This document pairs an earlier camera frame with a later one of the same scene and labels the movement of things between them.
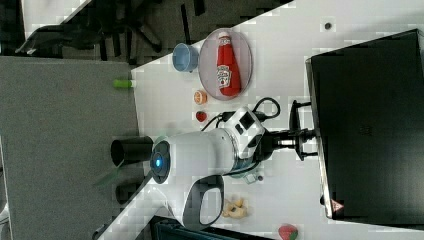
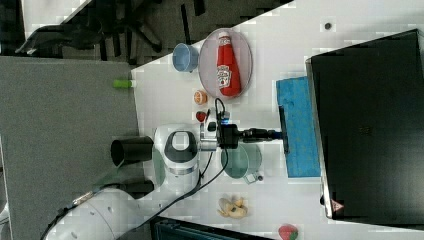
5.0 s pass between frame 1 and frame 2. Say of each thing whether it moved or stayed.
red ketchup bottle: stayed
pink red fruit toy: stayed
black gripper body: moved
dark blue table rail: stayed
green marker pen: stayed
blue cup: stayed
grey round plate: stayed
